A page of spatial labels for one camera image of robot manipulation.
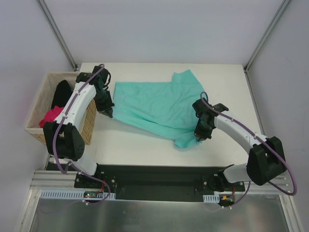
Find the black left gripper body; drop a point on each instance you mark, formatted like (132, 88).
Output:
(105, 106)

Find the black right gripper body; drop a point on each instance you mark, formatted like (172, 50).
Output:
(203, 132)

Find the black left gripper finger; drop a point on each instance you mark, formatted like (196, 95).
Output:
(106, 113)
(111, 110)

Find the teal t shirt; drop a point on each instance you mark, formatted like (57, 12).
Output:
(162, 108)

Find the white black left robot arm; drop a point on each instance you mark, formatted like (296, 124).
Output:
(62, 136)

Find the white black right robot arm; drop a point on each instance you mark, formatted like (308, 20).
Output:
(265, 155)

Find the black t shirt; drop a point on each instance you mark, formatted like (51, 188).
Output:
(62, 94)

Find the pink t shirt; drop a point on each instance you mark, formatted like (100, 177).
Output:
(51, 115)

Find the wicker laundry basket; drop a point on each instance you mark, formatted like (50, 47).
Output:
(43, 104)

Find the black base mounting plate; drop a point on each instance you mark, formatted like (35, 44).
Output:
(154, 183)

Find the right white cable duct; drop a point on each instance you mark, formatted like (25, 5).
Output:
(217, 198)

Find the white cable duct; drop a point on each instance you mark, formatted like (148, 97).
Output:
(217, 198)
(76, 195)

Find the left rear aluminium post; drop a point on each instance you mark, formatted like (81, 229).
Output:
(57, 33)

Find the aluminium post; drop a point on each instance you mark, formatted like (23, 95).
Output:
(57, 33)
(267, 33)

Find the aluminium front frame rail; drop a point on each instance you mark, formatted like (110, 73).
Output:
(261, 168)

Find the left white cable duct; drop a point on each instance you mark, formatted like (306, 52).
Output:
(76, 195)

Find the right rear aluminium post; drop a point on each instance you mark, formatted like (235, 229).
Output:
(267, 33)

